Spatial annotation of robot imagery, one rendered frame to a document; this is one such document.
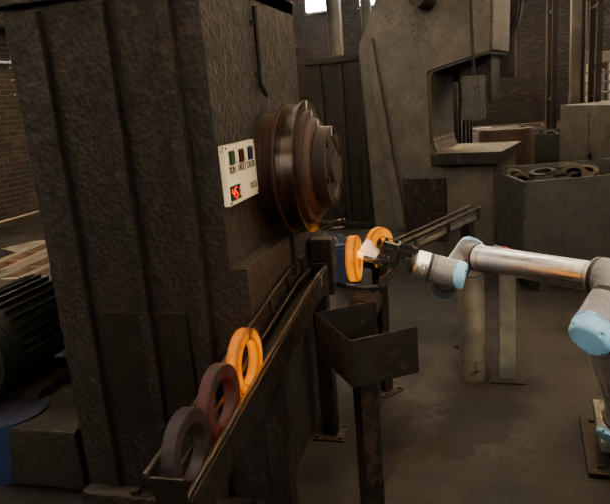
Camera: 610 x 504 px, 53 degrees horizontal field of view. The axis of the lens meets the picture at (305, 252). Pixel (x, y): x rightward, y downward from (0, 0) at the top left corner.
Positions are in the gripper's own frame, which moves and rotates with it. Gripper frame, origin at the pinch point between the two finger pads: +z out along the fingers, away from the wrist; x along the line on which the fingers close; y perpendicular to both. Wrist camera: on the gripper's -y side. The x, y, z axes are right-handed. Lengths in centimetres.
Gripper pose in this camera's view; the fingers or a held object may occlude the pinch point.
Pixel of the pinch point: (354, 252)
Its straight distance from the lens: 205.5
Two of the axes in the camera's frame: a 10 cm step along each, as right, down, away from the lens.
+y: 2.0, -9.4, -3.0
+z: -9.5, -2.6, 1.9
